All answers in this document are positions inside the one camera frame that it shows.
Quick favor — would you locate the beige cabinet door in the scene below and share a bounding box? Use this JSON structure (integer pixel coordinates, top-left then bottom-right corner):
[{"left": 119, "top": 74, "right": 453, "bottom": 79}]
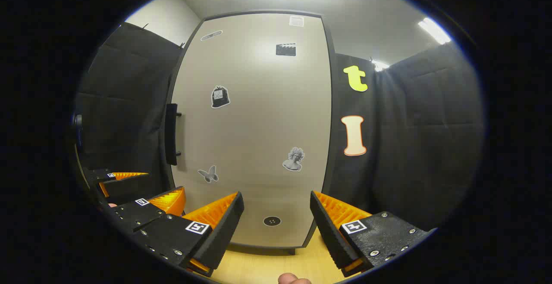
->
[{"left": 170, "top": 12, "right": 336, "bottom": 249}]

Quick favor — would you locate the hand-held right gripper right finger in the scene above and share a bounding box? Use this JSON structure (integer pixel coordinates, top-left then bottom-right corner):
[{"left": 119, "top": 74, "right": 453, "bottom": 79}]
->
[{"left": 310, "top": 190, "right": 436, "bottom": 277}]

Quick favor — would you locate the dark grey cabinet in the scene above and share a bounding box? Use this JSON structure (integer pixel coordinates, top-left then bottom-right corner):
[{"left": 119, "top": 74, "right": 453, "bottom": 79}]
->
[{"left": 160, "top": 9, "right": 342, "bottom": 255}]

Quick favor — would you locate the ceiling light panel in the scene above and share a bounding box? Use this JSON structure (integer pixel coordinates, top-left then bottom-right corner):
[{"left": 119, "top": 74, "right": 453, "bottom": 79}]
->
[{"left": 417, "top": 17, "right": 452, "bottom": 45}]

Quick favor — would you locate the black door handle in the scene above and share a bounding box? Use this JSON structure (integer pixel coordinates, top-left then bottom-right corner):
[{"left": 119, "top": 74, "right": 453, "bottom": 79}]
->
[{"left": 166, "top": 103, "right": 182, "bottom": 166}]

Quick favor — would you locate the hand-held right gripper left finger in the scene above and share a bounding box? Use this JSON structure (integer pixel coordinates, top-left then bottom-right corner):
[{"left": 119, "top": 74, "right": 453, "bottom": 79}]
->
[{"left": 132, "top": 191, "right": 245, "bottom": 277}]

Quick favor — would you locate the black backdrop cloth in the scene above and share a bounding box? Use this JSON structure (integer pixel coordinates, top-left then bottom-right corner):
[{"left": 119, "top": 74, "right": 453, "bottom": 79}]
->
[{"left": 73, "top": 22, "right": 486, "bottom": 233}]

